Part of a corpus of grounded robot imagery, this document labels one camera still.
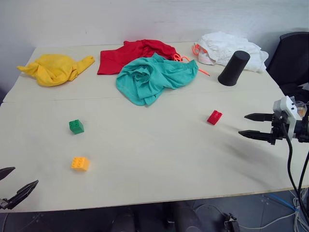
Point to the red crumpled cloth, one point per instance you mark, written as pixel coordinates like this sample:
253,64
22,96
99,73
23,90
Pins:
125,58

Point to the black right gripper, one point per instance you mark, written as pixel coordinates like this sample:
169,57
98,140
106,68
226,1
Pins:
278,130

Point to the small black floor device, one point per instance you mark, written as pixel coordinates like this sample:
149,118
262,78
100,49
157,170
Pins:
231,222

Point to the orange toy brick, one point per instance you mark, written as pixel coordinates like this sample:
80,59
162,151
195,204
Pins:
80,163

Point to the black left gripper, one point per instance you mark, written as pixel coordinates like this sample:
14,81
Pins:
3,204

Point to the red toy brick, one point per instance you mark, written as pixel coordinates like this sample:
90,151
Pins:
214,117

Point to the black upturned cup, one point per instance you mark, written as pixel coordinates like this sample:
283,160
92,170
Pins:
233,70

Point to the teal crumpled cloth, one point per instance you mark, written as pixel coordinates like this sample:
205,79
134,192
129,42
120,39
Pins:
154,77

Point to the yellow crumpled cloth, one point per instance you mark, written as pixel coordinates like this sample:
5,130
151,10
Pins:
54,70

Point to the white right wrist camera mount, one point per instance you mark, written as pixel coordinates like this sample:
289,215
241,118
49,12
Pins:
288,107

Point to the white crumpled cloth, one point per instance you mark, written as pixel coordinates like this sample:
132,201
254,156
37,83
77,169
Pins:
231,47

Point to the black office chair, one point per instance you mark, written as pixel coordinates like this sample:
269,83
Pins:
289,60

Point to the green toy brick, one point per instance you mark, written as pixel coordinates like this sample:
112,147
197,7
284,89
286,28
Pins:
76,126

